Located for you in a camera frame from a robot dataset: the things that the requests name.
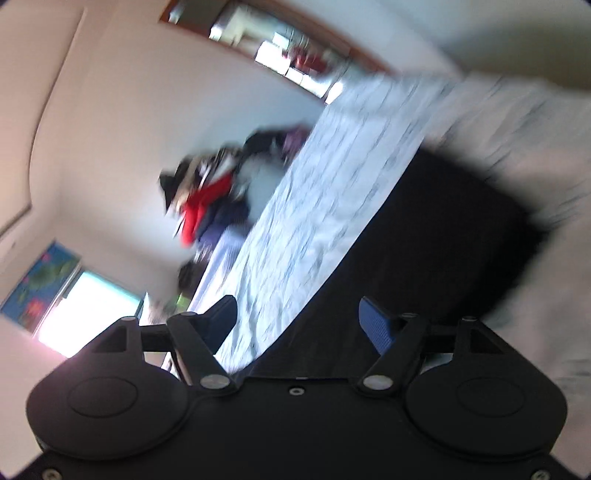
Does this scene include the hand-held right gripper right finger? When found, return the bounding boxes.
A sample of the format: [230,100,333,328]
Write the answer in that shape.
[355,296,509,397]

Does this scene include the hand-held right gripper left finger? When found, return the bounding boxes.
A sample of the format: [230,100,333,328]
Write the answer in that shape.
[90,295,238,398]

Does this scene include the black pants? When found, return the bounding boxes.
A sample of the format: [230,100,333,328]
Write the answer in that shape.
[245,147,552,381]

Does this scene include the small black bag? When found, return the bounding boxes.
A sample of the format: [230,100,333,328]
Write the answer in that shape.
[178,261,208,294]

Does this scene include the light blue quilted blanket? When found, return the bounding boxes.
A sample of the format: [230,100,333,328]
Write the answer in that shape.
[210,228,250,278]

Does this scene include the navy purple jacket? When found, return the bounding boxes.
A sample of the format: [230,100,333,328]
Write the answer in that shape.
[196,198,252,250]

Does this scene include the red puffer jacket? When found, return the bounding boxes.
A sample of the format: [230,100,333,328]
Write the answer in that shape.
[180,178,234,247]

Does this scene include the bright window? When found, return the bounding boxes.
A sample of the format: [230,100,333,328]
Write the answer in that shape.
[37,270,144,358]

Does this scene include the black garment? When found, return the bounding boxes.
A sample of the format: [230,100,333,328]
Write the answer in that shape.
[159,157,199,215]

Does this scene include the white printed bed sheet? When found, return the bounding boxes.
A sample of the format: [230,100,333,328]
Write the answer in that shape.
[189,74,591,416]

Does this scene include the purple cloth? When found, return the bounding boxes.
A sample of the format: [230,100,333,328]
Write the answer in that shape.
[281,124,312,162]

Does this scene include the blue printed wall poster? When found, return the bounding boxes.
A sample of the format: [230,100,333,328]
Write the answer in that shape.
[0,240,81,333]

